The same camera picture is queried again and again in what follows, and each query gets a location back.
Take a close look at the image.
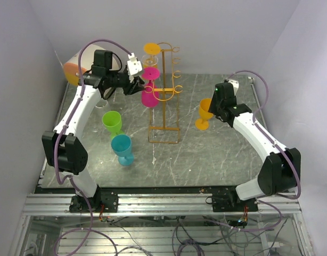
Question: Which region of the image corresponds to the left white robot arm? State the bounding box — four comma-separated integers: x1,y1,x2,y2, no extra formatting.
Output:
42,45,144,212

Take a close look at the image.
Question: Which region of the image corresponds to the gold wire glass rack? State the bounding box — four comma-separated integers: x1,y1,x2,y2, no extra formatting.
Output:
148,42,183,144

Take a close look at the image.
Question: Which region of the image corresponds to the yellow wine glass front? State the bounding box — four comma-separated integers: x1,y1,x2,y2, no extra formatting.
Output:
143,43,161,57

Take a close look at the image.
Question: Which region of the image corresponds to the yellow wine glass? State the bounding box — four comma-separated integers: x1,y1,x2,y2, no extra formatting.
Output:
143,43,161,57
195,98,214,131

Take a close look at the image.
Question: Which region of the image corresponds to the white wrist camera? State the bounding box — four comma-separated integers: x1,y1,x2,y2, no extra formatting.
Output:
127,53,143,82
225,79,239,95

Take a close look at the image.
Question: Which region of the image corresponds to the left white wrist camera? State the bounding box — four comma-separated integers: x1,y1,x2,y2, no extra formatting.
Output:
127,53,143,82

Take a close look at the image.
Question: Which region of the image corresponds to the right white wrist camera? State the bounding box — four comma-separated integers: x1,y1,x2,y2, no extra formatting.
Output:
225,79,239,95

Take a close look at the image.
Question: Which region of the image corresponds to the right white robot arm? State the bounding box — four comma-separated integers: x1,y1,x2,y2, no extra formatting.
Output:
209,81,301,211

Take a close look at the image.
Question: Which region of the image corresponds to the green plastic wine glass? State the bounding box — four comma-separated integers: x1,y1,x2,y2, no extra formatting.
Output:
102,110,125,141

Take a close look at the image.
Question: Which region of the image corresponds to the blue plastic wine glass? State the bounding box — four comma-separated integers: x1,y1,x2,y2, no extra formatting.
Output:
111,134,134,166

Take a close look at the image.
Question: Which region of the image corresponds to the pink plastic wine glass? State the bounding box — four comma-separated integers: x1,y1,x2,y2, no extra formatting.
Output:
141,67,160,108

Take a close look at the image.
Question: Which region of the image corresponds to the clear wine glass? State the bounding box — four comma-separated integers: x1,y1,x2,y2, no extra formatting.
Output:
95,99,108,109
141,54,158,68

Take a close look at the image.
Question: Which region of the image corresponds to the aluminium mounting rail frame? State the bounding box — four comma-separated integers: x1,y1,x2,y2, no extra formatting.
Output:
22,190,301,217

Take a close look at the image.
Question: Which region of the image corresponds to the yellow wine glass back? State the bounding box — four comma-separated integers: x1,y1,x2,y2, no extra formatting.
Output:
195,98,214,131

